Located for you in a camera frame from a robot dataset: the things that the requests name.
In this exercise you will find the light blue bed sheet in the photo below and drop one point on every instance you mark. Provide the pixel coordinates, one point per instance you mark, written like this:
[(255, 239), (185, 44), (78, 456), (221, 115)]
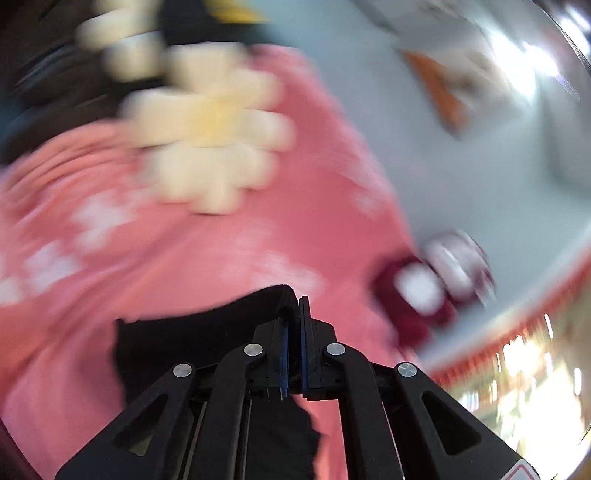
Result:
[(461, 184)]

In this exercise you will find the small black garment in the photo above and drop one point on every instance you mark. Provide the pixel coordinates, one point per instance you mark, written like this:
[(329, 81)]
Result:
[(184, 332)]

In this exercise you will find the cream daisy plush cushion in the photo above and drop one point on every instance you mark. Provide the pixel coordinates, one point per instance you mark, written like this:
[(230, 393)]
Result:
[(207, 120), (124, 41)]

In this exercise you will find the maroon flower plush cushion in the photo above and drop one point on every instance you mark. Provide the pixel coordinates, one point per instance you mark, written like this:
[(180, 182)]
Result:
[(415, 295)]

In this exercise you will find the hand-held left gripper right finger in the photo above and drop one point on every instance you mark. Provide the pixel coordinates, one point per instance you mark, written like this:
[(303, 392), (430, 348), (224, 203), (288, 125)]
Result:
[(305, 355)]

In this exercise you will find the orange and white object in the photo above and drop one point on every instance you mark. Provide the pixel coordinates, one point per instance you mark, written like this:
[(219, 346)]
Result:
[(443, 87)]

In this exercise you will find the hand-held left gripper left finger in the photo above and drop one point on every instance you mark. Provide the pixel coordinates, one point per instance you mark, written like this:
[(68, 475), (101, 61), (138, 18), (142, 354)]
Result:
[(282, 357)]

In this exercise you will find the red fringed trim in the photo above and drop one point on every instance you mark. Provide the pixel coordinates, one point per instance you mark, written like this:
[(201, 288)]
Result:
[(489, 346)]

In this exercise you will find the pink blanket with white print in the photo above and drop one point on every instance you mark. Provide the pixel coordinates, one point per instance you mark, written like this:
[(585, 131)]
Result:
[(286, 221)]

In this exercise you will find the dark cloth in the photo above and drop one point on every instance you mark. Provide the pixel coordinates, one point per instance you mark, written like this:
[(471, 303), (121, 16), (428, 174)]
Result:
[(51, 55)]

